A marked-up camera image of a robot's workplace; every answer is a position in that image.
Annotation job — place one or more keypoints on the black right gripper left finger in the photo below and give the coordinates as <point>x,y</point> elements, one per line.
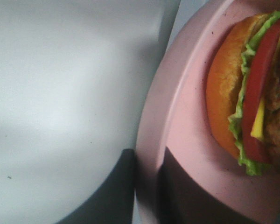
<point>113,201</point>

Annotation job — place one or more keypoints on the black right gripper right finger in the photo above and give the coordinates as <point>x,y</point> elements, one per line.
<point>182,201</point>

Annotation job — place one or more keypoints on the pink round plate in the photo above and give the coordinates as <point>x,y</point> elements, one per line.
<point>174,117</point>

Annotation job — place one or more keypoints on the toy burger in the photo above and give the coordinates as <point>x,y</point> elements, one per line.
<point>243,93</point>

